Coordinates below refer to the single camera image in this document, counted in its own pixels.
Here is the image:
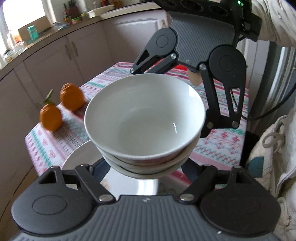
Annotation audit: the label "white ceramic bowl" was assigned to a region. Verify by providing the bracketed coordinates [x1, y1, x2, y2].
[84, 73, 206, 164]
[96, 131, 201, 179]

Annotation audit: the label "white kitchen cabinets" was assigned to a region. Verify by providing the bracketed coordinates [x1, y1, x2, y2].
[1, 6, 171, 240]

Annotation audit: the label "person's right hand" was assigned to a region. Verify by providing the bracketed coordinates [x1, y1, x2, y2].
[188, 69, 202, 86]

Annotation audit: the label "orange with green leaf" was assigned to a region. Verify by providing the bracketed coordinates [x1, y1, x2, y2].
[39, 89, 62, 132]

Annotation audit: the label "large bumpy orange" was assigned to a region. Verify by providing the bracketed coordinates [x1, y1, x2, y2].
[60, 83, 85, 111]

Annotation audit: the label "teal bottle on counter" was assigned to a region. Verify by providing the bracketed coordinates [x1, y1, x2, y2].
[27, 25, 39, 41]

